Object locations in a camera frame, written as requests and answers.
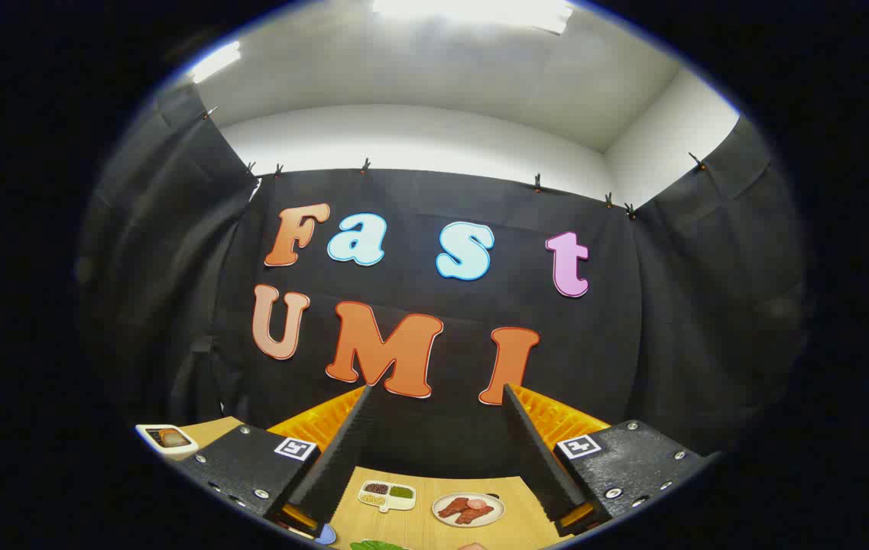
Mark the green lettuce leaf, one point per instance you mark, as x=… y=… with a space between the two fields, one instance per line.
x=377 y=545

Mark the red brown meat piece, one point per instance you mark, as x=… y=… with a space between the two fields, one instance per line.
x=475 y=516
x=453 y=508

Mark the white toaster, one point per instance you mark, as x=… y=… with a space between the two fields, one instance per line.
x=178 y=451

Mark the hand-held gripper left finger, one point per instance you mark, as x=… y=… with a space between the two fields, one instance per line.
x=335 y=466

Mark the white oval meat plate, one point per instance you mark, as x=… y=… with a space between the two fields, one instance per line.
x=495 y=513

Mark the pile of green beans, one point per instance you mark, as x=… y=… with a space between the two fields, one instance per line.
x=401 y=492

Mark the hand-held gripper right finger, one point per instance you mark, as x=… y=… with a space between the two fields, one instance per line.
x=537 y=458

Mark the pile of yellow soybeans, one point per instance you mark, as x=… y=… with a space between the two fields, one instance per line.
x=374 y=499

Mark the ceiling light panel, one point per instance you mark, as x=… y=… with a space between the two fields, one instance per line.
x=472 y=9

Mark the pile of dark red beans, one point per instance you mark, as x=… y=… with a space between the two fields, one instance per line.
x=377 y=488

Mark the blue plate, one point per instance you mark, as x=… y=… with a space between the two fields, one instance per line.
x=325 y=535

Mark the white divided tray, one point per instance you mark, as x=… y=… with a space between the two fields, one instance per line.
x=397 y=503

